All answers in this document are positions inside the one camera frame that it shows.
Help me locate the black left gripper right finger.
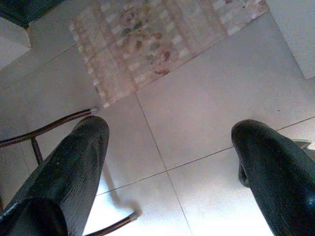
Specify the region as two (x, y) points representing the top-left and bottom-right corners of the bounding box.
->
(231, 119), (315, 236)

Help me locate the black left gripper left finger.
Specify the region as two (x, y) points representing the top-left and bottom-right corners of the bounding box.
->
(0, 115), (110, 236)

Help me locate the white fridge door panel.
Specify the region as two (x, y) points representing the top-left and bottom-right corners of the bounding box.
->
(265, 0), (315, 80)

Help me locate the floral beige floor mat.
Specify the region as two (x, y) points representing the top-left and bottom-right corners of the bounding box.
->
(69, 0), (270, 109)

